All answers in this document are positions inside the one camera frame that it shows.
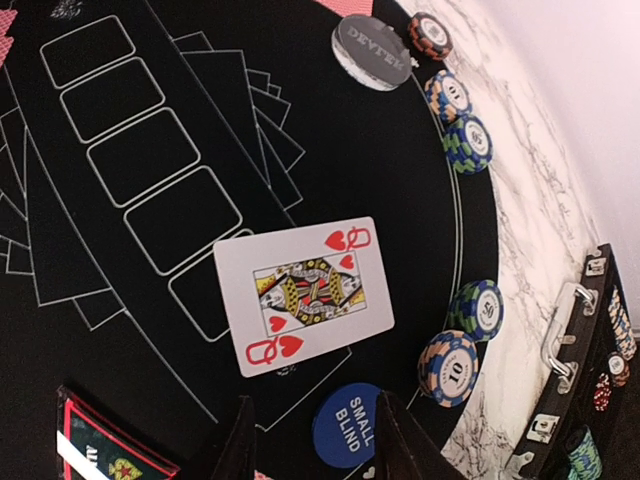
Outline black poker chip case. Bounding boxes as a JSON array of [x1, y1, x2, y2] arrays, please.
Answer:
[[506, 244, 633, 479]]

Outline blue small blind button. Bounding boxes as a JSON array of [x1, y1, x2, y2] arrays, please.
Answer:
[[312, 382, 381, 469]]

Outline red triangle all-in marker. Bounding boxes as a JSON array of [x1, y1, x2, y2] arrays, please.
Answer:
[[56, 386, 179, 480]]

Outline grey chip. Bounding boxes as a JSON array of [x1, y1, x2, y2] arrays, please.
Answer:
[[417, 330, 479, 408], [424, 70, 473, 124]]

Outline black dealer button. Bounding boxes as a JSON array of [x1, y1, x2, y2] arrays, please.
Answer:
[[331, 14, 412, 92]]

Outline round black poker mat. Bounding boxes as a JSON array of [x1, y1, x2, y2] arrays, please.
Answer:
[[1, 1, 498, 479]]

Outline red card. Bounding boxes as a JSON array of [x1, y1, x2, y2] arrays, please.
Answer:
[[317, 0, 374, 17], [0, 9, 18, 67]]

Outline red chip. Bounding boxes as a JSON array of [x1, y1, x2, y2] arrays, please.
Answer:
[[408, 12, 453, 61]]

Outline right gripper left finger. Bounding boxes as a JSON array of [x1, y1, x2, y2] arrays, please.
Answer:
[[185, 396, 257, 479]]

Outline queen of hearts card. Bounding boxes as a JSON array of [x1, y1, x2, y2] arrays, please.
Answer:
[[214, 216, 395, 378]]

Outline green chip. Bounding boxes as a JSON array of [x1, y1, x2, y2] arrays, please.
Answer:
[[443, 114, 494, 175], [446, 279, 504, 342]]

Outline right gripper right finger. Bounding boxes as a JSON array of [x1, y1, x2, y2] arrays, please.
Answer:
[[374, 392, 464, 480]]

